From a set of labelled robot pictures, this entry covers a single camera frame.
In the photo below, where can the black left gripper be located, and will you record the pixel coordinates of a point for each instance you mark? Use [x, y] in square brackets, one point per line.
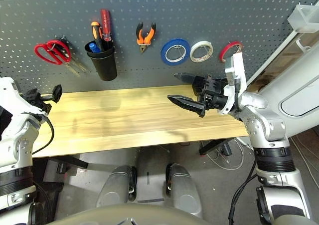
[33, 97]

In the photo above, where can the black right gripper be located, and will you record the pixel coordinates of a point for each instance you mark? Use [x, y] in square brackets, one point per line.
[211, 95]

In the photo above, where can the red tape roll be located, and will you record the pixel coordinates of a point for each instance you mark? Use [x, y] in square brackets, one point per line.
[222, 53]

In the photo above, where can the orange black pliers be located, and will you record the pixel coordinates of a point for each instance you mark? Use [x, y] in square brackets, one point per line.
[144, 40]

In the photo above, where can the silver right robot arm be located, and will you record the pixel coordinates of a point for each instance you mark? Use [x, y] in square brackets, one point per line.
[261, 120]

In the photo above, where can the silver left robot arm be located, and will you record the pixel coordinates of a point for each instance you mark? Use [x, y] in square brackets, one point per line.
[20, 140]

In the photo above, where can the dark grey pegboard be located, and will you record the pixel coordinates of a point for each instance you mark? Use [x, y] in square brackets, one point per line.
[174, 10]

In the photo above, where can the white tape roll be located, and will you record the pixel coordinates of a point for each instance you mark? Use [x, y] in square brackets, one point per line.
[192, 53]

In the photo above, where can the blue tape roll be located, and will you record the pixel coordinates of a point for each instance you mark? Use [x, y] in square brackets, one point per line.
[163, 53]

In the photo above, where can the black plastic cup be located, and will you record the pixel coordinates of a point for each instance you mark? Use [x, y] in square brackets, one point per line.
[106, 67]

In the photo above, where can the blue marker pen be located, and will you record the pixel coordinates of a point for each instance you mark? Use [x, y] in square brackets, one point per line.
[93, 47]

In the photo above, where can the black table leg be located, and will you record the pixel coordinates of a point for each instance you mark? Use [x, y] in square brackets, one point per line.
[211, 147]
[72, 162]

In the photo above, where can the black power adapter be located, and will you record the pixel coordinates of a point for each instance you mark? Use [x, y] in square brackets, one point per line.
[226, 149]

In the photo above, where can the orange black screwdriver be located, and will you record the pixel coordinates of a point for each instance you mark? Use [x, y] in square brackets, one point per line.
[96, 33]

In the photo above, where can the silver robot right leg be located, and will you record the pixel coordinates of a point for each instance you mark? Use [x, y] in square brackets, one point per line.
[184, 190]

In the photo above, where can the silver robot leg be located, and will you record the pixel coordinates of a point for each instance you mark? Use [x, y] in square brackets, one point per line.
[117, 187]
[184, 190]

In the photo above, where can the silver robot left leg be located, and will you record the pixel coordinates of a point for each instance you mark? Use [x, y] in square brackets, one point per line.
[117, 187]

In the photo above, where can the long black floor tape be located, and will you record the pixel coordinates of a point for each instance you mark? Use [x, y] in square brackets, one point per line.
[150, 200]

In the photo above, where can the white plastic hook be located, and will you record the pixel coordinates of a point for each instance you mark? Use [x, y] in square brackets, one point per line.
[302, 46]

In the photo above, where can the translucent plastic bin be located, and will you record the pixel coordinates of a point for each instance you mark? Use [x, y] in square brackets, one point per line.
[301, 20]

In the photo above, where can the grey robot torso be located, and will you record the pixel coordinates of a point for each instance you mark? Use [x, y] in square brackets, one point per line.
[124, 216]

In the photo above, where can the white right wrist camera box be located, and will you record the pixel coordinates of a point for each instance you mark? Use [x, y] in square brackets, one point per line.
[236, 67]

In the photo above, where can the white pegboard frame post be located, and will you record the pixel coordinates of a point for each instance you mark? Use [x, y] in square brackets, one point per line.
[271, 58]

